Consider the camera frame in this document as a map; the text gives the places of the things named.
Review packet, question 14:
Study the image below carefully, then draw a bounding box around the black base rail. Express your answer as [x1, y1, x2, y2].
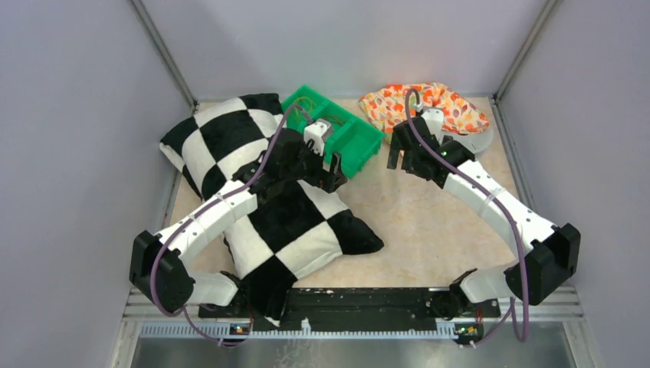
[198, 287, 501, 333]

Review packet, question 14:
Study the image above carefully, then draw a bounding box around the yellow wire coil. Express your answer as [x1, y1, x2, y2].
[289, 96, 318, 120]

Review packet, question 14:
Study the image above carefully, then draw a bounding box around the grey filament spool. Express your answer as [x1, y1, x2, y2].
[450, 126, 494, 156]

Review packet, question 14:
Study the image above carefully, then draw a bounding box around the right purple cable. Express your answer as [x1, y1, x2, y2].
[404, 88, 531, 348]

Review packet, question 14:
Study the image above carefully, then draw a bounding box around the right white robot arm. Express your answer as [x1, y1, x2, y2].
[387, 117, 581, 316]

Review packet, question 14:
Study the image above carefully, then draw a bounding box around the white toothed cable strip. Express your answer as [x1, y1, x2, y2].
[140, 320, 458, 340]

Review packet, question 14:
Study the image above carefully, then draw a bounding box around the green plastic compartment bin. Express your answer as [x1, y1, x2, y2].
[281, 85, 384, 179]

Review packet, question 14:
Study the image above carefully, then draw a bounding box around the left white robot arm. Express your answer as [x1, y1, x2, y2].
[129, 129, 347, 317]

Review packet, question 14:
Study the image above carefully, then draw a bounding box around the orange floral cloth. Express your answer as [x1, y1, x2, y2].
[359, 82, 490, 135]

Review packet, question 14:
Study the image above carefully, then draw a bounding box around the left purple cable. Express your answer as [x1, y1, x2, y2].
[149, 103, 314, 348]

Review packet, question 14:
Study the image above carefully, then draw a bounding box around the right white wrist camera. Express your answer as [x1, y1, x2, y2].
[415, 102, 445, 143]

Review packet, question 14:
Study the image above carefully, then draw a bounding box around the red wire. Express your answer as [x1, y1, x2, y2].
[317, 115, 349, 134]

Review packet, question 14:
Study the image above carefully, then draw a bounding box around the purple cable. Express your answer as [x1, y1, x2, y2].
[404, 88, 531, 348]
[149, 103, 314, 348]

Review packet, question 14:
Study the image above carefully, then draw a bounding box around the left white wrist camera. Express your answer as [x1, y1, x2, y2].
[303, 119, 334, 156]

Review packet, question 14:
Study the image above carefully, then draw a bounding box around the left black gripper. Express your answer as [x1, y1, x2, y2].
[282, 135, 347, 193]

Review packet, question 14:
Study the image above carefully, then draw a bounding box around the black white checkered pillow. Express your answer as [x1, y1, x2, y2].
[160, 94, 384, 325]

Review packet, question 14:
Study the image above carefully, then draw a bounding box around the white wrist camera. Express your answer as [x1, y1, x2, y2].
[415, 102, 445, 143]
[303, 119, 334, 156]

